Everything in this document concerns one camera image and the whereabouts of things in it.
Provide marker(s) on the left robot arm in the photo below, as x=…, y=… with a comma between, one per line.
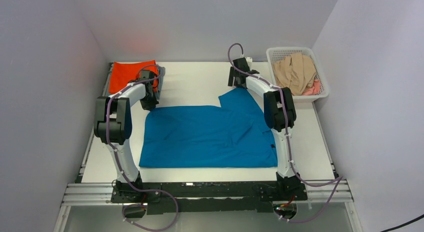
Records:
x=113, y=124

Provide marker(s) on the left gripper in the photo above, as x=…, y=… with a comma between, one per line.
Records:
x=149, y=106

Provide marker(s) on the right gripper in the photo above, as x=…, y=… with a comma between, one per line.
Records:
x=236, y=82

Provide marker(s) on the beige t shirt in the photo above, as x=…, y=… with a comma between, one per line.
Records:
x=296, y=71

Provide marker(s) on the white plastic basket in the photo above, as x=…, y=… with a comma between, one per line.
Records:
x=275, y=54

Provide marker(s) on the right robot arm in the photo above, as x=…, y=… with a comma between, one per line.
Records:
x=279, y=115

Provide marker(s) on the folded orange t shirt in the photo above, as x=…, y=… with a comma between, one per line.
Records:
x=123, y=73

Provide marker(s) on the folded grey t shirt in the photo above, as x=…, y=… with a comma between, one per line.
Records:
x=161, y=74

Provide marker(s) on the pink t shirt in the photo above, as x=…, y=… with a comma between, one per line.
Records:
x=314, y=89

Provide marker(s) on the blue t shirt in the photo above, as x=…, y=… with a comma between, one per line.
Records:
x=231, y=135

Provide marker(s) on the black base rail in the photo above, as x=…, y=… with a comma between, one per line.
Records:
x=161, y=198

